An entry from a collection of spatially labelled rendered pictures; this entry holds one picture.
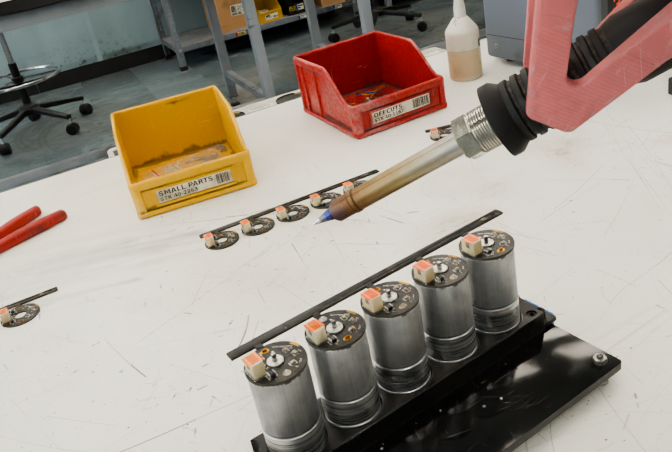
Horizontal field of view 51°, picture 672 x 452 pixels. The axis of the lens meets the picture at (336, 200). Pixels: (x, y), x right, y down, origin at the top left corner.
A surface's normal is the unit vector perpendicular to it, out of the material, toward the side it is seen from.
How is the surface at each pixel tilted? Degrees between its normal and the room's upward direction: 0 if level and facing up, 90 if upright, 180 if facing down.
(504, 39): 90
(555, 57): 98
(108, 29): 90
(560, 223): 0
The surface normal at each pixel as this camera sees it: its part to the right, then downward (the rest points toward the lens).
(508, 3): -0.85, 0.37
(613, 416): -0.18, -0.88
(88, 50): 0.42, 0.33
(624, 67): -0.23, 0.59
